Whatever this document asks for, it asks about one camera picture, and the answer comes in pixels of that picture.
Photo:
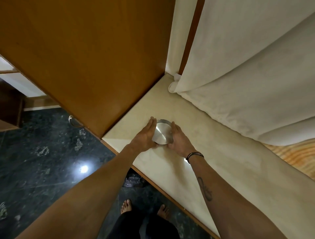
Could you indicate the person's left hand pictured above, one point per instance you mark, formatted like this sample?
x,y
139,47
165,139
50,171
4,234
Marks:
x,y
144,137

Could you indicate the person's right hand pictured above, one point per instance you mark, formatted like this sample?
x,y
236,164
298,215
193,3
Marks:
x,y
182,144

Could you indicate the person's left thumb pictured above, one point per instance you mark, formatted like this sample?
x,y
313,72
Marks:
x,y
154,145

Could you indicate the person's right thumb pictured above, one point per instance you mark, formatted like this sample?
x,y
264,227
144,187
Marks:
x,y
170,145

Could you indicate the round steel bowl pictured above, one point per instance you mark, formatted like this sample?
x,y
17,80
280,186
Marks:
x,y
163,133

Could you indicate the person's left forearm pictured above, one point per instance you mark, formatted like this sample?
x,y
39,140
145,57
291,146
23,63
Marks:
x,y
83,197

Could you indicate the person's right forearm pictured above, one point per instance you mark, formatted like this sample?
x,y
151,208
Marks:
x,y
228,202

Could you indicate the black wristband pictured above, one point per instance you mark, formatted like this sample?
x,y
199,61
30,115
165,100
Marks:
x,y
194,155

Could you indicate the clear plastic bag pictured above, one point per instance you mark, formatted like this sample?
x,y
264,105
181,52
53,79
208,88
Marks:
x,y
133,181

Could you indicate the person's right foot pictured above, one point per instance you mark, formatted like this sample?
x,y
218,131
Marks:
x,y
163,211

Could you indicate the person's foot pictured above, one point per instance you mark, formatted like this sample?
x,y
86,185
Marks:
x,y
163,211
126,207

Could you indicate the person's left foot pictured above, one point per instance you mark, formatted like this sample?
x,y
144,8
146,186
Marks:
x,y
126,207

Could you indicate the black trousers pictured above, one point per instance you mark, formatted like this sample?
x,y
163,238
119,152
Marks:
x,y
133,227

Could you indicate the white curtain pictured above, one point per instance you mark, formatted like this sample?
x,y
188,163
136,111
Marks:
x,y
251,69

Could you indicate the brown wooden cabinet door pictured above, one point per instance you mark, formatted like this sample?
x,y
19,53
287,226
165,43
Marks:
x,y
86,54

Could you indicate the light wooden board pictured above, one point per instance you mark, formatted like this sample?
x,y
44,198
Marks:
x,y
295,155

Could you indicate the dark wooden furniture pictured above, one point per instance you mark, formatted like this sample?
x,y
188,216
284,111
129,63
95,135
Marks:
x,y
11,105

